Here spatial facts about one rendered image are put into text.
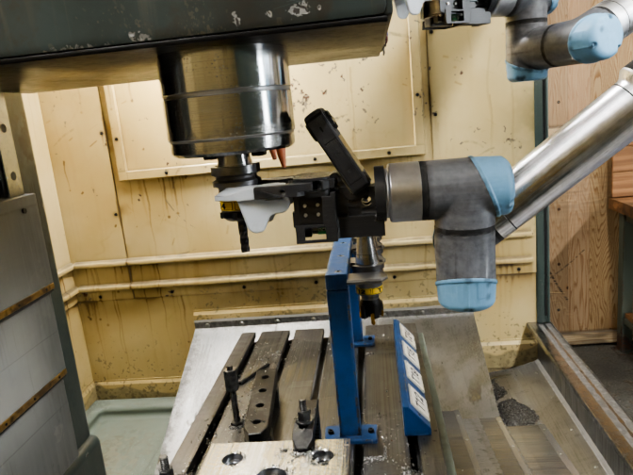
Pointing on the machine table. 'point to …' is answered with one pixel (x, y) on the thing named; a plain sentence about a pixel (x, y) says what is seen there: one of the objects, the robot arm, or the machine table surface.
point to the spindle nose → (226, 100)
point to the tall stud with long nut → (233, 392)
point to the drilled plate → (264, 453)
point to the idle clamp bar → (262, 432)
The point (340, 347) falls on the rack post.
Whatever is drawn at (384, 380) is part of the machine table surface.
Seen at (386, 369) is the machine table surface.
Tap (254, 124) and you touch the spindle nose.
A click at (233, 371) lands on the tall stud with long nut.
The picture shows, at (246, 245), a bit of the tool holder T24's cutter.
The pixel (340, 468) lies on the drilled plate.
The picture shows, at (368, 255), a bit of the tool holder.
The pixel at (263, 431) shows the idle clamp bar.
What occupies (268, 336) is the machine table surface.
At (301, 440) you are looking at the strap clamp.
